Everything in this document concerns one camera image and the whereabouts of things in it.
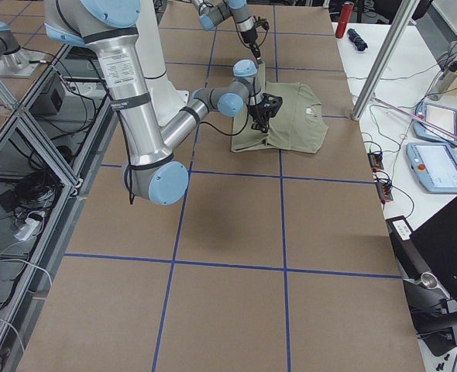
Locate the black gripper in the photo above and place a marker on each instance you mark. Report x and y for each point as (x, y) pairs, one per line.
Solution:
(249, 38)
(259, 112)

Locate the olive green long-sleeve shirt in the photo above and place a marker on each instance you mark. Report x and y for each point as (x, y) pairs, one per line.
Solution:
(291, 129)

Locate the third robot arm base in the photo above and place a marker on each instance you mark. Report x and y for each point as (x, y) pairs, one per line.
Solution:
(16, 62)

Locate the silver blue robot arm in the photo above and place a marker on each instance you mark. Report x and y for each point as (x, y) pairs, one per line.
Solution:
(111, 30)
(211, 15)

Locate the red cylindrical bottle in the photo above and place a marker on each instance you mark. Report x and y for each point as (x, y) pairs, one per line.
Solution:
(344, 18)

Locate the near blue teach pendant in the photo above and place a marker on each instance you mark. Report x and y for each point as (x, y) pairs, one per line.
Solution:
(435, 167)

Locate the blue teach pendant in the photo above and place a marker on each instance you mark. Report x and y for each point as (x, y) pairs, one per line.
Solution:
(435, 167)
(442, 117)

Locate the far blue teach pendant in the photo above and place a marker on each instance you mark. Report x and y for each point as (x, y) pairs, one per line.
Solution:
(442, 117)

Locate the grey green water bottle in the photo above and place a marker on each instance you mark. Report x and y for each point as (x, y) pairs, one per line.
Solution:
(443, 83)

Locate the black box with label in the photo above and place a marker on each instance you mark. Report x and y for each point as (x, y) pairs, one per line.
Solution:
(411, 261)

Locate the black monitor screen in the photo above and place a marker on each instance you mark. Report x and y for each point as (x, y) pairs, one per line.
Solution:
(436, 242)

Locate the white power strip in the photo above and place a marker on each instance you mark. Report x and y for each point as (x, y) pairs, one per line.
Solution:
(28, 229)

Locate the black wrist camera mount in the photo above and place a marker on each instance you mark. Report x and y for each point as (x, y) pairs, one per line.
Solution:
(271, 104)
(260, 22)

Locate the white central pedestal column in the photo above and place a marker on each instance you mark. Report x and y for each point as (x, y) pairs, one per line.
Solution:
(155, 58)

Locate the aluminium frame post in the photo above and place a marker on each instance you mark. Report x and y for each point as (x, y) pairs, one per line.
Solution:
(396, 31)

